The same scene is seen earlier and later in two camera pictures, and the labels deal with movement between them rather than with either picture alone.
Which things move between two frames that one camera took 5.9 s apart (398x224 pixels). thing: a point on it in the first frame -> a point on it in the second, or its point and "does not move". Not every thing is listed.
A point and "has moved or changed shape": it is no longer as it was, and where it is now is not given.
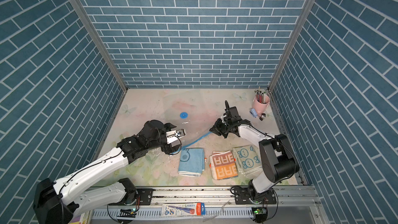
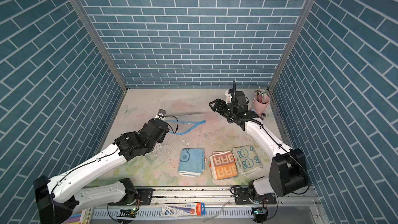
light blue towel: [191, 162] does not move
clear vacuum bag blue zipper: [197, 112] has moved or changed shape
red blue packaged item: [183, 209] does not move
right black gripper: [216, 128] -> [219, 102]
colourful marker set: [85, 218] does not move
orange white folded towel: [223, 165] does not move
